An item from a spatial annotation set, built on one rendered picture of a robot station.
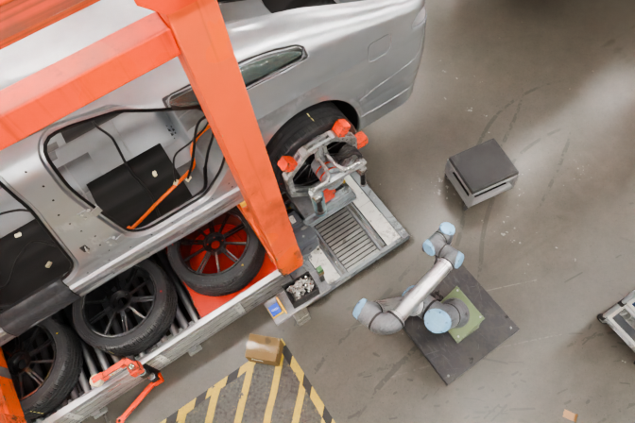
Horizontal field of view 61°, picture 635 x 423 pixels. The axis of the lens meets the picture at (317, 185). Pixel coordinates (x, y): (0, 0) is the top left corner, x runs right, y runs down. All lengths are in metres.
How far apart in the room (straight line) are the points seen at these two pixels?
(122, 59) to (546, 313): 3.34
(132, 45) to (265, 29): 1.28
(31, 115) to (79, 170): 2.22
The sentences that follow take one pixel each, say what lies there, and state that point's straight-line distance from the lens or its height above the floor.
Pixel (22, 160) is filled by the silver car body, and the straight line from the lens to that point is 2.86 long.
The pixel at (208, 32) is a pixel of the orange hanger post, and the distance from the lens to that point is 1.79.
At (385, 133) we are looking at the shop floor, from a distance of 4.70.
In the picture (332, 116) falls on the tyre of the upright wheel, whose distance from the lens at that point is 3.44.
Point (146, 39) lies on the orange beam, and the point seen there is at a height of 2.73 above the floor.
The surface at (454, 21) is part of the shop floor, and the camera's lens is 5.59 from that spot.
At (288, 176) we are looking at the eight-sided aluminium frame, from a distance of 3.39.
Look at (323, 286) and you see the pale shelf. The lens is 3.63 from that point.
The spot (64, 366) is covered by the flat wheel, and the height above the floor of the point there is 0.50.
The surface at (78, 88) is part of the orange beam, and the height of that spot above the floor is 2.69.
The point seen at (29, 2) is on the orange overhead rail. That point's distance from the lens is 1.60.
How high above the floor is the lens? 3.88
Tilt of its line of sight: 61 degrees down
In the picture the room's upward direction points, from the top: 11 degrees counter-clockwise
